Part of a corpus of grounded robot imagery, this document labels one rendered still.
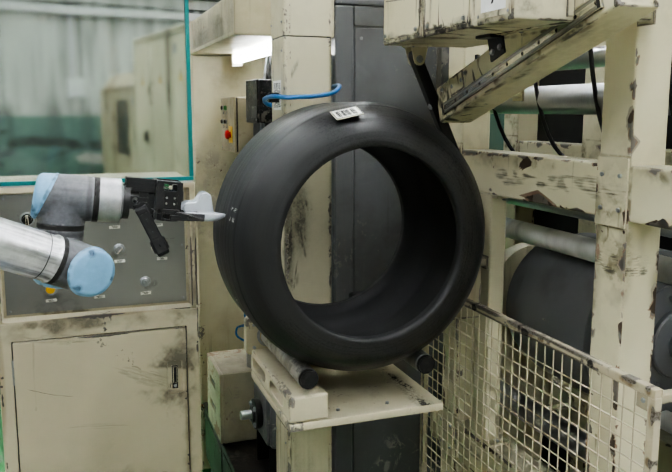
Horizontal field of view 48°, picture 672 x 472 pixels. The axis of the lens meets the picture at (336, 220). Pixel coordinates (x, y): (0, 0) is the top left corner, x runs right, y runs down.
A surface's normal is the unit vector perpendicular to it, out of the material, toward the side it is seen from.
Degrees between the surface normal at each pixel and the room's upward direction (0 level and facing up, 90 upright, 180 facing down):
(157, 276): 90
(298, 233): 90
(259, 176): 66
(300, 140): 53
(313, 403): 90
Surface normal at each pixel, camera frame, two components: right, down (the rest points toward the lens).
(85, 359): 0.33, 0.14
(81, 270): 0.69, 0.16
